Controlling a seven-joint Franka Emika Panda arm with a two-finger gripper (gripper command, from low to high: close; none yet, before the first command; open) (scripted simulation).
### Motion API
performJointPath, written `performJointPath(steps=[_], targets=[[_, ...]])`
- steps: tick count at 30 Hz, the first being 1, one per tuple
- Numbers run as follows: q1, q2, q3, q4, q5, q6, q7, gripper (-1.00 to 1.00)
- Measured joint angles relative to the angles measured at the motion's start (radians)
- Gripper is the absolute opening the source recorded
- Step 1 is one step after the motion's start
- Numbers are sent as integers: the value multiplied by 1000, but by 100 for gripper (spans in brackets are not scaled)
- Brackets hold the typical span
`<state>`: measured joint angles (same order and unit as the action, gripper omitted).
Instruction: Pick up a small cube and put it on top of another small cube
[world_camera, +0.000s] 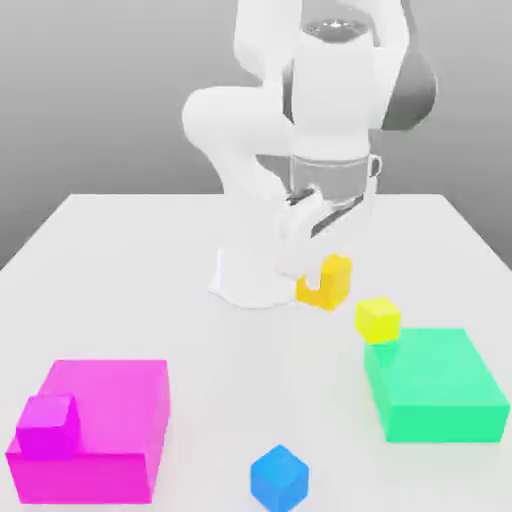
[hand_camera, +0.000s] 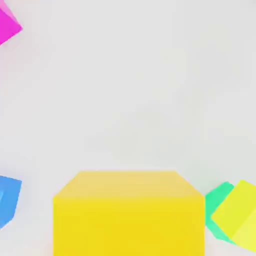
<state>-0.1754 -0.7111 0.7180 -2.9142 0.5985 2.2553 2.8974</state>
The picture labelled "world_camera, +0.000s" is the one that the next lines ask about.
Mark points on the small blue cube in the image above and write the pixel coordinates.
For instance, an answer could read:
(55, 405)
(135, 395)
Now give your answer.
(279, 478)

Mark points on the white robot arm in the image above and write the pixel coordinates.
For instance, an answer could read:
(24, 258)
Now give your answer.
(332, 100)

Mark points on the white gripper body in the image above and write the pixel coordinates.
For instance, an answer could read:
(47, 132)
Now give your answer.
(298, 236)

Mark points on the small magenta cube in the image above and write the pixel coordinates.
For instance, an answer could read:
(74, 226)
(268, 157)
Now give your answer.
(46, 428)

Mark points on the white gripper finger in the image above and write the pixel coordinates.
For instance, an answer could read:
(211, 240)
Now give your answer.
(312, 278)

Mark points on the large magenta box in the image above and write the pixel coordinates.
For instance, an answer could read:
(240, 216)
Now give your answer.
(116, 420)

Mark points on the small orange cube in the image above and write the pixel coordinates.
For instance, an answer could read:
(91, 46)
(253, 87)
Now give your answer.
(336, 284)

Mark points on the small yellow cube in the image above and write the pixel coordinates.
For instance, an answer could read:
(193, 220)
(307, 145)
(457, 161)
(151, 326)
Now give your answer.
(378, 320)

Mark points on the large green box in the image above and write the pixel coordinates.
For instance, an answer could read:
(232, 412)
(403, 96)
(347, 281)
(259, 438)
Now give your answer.
(436, 388)

